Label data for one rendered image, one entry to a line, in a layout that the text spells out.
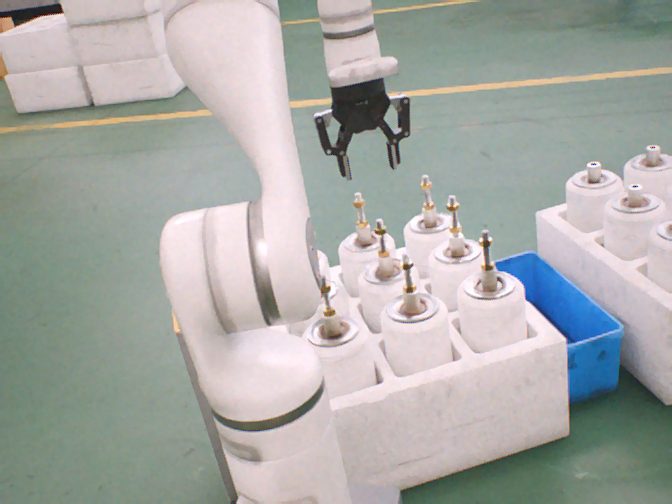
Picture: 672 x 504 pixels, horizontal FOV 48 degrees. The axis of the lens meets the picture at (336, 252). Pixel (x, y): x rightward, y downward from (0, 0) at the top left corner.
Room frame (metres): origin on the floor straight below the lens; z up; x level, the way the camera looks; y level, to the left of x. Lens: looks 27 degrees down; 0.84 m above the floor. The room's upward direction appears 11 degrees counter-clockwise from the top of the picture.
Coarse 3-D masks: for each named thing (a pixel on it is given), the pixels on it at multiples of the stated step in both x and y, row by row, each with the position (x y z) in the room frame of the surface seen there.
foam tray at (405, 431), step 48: (528, 336) 0.93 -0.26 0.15; (384, 384) 0.85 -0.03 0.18; (432, 384) 0.84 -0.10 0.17; (480, 384) 0.85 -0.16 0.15; (528, 384) 0.86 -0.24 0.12; (336, 432) 0.81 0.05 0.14; (384, 432) 0.82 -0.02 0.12; (432, 432) 0.84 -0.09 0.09; (480, 432) 0.85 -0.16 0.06; (528, 432) 0.86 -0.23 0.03; (384, 480) 0.82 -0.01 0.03
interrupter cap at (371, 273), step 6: (396, 258) 1.06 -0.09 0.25; (372, 264) 1.06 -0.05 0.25; (378, 264) 1.06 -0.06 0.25; (396, 264) 1.05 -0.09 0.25; (366, 270) 1.04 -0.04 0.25; (372, 270) 1.04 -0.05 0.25; (378, 270) 1.04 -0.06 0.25; (396, 270) 1.03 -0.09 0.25; (402, 270) 1.02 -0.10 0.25; (366, 276) 1.02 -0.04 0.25; (372, 276) 1.02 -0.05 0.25; (378, 276) 1.02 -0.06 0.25; (384, 276) 1.02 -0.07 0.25; (390, 276) 1.02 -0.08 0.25; (396, 276) 1.01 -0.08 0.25; (402, 276) 1.00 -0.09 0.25; (372, 282) 1.00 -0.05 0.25; (378, 282) 1.00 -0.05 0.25; (384, 282) 1.00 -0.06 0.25; (390, 282) 0.99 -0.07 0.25; (396, 282) 0.99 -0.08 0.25
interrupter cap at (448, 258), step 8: (464, 240) 1.08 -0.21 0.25; (440, 248) 1.07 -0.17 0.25; (448, 248) 1.07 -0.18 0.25; (464, 248) 1.06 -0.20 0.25; (472, 248) 1.05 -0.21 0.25; (480, 248) 1.04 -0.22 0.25; (440, 256) 1.04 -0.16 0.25; (448, 256) 1.04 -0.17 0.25; (456, 256) 1.04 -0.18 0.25; (464, 256) 1.03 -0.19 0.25; (472, 256) 1.02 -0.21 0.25
